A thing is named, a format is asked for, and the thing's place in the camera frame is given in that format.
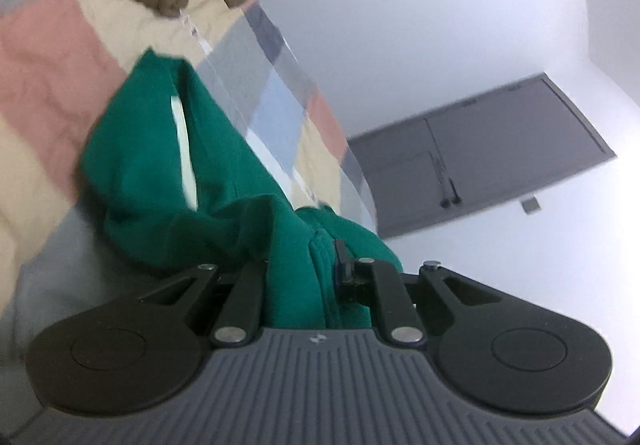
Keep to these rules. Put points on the green hoodie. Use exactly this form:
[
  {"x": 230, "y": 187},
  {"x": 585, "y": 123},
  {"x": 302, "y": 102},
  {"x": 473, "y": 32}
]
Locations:
[{"x": 150, "y": 165}]

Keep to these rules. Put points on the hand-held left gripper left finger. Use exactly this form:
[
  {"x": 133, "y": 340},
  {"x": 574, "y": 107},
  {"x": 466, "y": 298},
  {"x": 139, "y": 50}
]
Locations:
[{"x": 250, "y": 285}]

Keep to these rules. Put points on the small grey wall switch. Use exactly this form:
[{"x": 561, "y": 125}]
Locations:
[{"x": 530, "y": 205}]

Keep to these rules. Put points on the patchwork blanket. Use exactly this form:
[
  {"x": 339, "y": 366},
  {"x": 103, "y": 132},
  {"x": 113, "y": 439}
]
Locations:
[{"x": 50, "y": 50}]

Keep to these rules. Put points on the grey door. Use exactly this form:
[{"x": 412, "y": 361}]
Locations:
[{"x": 500, "y": 140}]

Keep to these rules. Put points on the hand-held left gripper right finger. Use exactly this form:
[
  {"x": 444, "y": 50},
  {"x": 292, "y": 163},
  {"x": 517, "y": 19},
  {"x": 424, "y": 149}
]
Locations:
[{"x": 345, "y": 270}]

